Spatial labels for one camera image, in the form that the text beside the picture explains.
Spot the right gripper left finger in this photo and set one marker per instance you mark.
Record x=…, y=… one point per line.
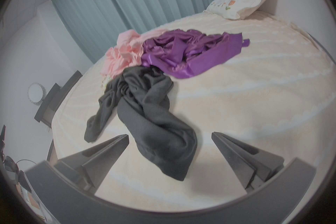
x=102, y=162

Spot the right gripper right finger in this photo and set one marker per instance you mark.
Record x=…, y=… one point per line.
x=236, y=160

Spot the black T-shirt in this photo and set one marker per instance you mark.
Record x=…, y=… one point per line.
x=154, y=123

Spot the bed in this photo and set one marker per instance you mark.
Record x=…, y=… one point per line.
x=236, y=86

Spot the black chest of drawers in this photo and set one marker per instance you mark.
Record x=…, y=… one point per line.
x=68, y=89

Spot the pink garment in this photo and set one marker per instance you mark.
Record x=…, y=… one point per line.
x=123, y=57

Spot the purple satin garment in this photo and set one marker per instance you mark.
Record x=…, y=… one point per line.
x=183, y=55

